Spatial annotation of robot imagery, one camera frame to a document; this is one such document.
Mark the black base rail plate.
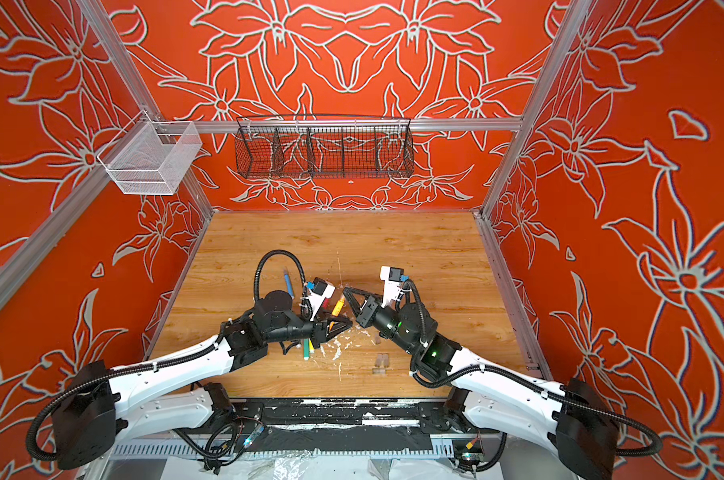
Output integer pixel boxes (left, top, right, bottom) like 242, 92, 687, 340
183, 398, 497, 451

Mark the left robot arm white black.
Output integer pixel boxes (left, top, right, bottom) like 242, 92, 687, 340
25, 249, 352, 470

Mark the black wire basket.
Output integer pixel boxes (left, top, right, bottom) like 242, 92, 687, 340
234, 116, 415, 180

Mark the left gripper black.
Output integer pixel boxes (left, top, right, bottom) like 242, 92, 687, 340
267, 305, 352, 347

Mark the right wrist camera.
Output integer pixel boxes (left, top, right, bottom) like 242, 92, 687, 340
380, 266, 409, 307

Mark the orange marker pen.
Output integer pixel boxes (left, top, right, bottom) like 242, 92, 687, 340
332, 296, 345, 317

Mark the white mesh basket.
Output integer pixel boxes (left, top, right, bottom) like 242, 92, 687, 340
97, 121, 202, 196

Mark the blue marker pen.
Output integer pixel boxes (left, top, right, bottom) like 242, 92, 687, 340
283, 268, 295, 299

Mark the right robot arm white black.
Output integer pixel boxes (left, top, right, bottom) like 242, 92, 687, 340
343, 279, 662, 479

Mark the grey cable duct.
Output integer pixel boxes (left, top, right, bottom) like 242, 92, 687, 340
109, 439, 455, 460

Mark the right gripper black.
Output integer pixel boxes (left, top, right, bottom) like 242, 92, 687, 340
342, 288, 421, 359

